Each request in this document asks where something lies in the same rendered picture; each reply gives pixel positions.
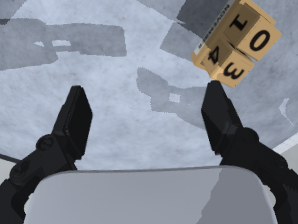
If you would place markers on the tan wooden number cube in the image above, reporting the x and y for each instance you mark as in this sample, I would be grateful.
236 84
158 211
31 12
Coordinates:
251 33
226 63

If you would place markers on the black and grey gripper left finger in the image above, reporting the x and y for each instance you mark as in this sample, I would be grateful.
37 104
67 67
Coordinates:
67 142

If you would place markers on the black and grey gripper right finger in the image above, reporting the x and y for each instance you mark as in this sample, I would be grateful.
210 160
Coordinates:
239 146

